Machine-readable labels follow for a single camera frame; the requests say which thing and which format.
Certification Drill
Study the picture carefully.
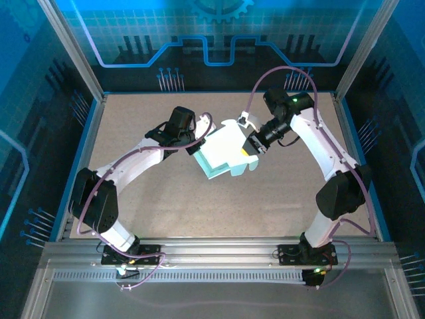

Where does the aluminium table side rail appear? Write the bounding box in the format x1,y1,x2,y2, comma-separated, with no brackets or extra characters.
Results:
331,92,383,240
54,94,108,242

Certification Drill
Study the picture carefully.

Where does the aluminium right table side rail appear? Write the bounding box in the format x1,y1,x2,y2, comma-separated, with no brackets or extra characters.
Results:
331,92,383,240

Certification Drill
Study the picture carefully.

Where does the grey metal tray panel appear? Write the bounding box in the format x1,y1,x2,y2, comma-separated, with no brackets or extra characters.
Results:
19,262,421,319

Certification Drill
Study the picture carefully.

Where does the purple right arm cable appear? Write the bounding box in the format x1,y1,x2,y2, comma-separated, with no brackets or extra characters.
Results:
244,66,378,290

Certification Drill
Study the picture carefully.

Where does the small white black connector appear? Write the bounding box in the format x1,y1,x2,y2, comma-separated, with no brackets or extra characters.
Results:
114,264,141,280

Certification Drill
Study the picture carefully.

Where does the aluminium right frame post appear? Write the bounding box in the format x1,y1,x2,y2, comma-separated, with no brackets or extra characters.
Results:
335,0,401,100

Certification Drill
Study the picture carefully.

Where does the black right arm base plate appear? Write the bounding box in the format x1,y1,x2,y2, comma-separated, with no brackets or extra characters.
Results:
278,244,339,266

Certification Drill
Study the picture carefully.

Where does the light green paper box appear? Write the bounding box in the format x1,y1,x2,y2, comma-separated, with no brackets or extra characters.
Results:
192,119,259,181

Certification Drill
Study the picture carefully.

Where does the aluminium left frame post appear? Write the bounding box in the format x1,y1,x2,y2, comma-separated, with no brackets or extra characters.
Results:
37,0,106,102

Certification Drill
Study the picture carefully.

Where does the slotted grey cable duct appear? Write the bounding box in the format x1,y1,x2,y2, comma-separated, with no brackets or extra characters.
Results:
52,269,308,283

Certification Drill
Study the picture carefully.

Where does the aluminium frame post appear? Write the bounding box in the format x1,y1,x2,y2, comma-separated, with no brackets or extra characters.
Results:
335,0,401,100
37,0,106,102

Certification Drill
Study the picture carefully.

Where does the aluminium mounting rail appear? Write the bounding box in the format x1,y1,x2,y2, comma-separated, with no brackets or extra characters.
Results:
39,237,404,270

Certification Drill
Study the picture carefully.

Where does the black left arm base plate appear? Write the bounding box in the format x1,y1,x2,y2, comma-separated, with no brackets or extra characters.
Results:
100,244,163,266

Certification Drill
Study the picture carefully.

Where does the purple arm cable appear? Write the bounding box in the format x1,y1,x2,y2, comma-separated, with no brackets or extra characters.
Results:
76,112,213,292
244,66,378,290

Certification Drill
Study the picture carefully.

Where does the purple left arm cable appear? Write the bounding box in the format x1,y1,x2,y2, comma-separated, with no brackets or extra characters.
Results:
76,112,213,292

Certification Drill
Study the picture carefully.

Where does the black connector box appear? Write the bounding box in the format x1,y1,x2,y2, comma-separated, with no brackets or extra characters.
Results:
301,268,326,288

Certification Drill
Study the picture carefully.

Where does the aluminium left table side rail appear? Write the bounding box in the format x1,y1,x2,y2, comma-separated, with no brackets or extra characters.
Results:
54,94,108,242

